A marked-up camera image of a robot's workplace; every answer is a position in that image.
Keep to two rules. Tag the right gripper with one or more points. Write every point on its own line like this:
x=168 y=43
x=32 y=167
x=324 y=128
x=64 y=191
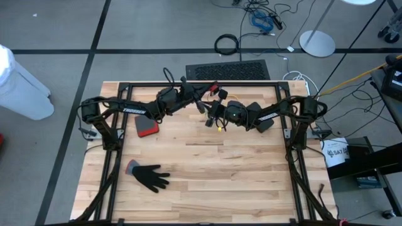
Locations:
x=219 y=110

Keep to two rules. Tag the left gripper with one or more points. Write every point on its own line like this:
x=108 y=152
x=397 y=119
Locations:
x=182 y=99

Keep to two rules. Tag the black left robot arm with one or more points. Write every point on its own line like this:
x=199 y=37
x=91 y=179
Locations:
x=132 y=110

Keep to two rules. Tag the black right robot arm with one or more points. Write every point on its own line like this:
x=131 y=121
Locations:
x=270 y=116

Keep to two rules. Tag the black floor vent grille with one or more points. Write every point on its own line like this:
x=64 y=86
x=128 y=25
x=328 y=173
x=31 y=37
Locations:
x=227 y=70

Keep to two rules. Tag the black glove grey cuff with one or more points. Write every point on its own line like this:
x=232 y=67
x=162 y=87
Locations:
x=147 y=175

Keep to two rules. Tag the black power adapter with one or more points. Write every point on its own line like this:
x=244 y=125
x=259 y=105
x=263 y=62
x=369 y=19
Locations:
x=277 y=22

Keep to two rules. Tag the grey disc floor stand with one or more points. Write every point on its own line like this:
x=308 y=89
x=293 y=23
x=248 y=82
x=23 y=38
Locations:
x=317 y=44

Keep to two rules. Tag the black side desk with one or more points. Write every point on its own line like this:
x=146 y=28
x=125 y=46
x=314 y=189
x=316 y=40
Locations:
x=370 y=160

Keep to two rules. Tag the black stand white disc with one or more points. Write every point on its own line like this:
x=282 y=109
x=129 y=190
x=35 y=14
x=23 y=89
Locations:
x=358 y=1

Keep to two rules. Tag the white bulky bundle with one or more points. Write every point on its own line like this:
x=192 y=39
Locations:
x=22 y=91

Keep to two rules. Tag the black caster wheels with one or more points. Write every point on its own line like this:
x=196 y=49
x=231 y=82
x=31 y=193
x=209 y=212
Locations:
x=391 y=36

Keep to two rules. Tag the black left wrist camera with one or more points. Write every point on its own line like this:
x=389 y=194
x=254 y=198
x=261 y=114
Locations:
x=188 y=89

